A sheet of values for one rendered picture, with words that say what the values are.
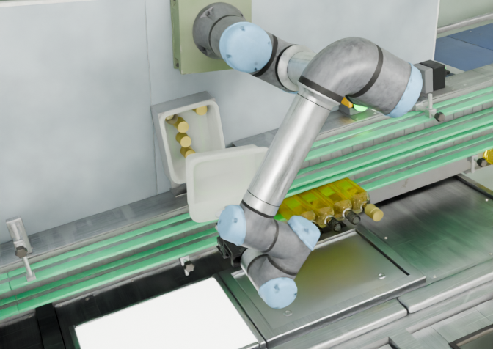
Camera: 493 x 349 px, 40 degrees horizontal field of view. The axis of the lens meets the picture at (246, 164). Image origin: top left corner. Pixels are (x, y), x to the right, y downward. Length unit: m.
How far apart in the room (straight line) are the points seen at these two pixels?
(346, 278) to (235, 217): 0.61
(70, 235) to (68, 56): 0.49
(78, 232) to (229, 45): 0.69
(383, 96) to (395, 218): 0.87
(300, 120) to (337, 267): 0.70
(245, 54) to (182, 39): 0.24
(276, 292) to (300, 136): 0.34
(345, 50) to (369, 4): 0.85
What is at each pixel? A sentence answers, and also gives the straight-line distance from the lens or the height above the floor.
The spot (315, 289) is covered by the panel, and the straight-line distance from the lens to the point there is 1.85.
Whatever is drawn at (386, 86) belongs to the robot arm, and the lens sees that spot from 1.37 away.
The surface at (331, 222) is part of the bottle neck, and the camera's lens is 1.87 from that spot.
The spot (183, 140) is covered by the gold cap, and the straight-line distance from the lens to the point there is 1.94.
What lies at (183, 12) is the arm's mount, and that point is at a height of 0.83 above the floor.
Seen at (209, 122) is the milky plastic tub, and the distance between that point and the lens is 1.98.
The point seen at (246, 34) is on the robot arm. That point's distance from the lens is 1.66.
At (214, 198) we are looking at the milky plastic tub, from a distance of 1.76.
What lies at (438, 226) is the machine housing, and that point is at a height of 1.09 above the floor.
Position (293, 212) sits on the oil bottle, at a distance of 1.89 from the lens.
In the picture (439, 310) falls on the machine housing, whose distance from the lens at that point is 1.81.
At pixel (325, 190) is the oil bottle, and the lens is 1.99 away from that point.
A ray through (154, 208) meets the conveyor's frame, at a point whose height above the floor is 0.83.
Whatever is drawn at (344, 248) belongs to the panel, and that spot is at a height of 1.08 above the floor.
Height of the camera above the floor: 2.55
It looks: 58 degrees down
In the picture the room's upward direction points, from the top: 133 degrees clockwise
